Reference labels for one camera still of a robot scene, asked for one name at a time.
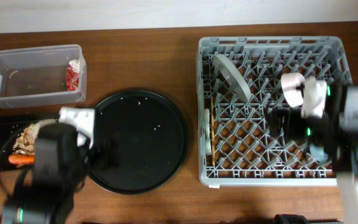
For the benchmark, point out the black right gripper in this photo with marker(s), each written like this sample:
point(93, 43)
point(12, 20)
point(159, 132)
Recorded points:
point(289, 123)

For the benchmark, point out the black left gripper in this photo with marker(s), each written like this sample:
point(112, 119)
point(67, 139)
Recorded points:
point(107, 153)

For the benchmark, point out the pink bowl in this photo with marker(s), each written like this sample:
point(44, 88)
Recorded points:
point(292, 85)

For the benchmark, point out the wooden chopstick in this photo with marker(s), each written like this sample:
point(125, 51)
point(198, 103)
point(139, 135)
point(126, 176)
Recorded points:
point(212, 132)

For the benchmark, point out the grey plate with food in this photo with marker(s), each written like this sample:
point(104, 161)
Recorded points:
point(233, 77)

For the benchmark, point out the white plastic fork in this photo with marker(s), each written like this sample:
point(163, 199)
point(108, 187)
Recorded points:
point(207, 132)

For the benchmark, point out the orange carrot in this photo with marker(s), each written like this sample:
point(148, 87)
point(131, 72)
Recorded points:
point(21, 159)

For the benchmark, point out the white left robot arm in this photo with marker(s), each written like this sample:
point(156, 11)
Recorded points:
point(65, 153)

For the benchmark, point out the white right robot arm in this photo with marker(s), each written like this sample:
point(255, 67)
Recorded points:
point(326, 117)

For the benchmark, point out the grey plastic dishwasher rack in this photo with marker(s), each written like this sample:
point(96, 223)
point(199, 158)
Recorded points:
point(245, 153)

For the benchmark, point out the round black tray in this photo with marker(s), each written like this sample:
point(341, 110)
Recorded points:
point(152, 138)

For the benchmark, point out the light blue cup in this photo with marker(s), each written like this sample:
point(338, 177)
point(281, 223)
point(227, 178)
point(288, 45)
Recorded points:
point(318, 153)

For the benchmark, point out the pile of food scraps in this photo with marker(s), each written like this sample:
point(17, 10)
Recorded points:
point(24, 144)

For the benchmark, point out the red and white wrapper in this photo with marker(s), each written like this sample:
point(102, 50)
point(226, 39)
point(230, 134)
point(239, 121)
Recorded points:
point(72, 75)

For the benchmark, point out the clear plastic bin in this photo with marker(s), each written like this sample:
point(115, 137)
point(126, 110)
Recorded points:
point(36, 76)

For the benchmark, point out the black rectangular bin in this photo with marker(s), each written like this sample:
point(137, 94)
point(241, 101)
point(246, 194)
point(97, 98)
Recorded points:
point(10, 129)

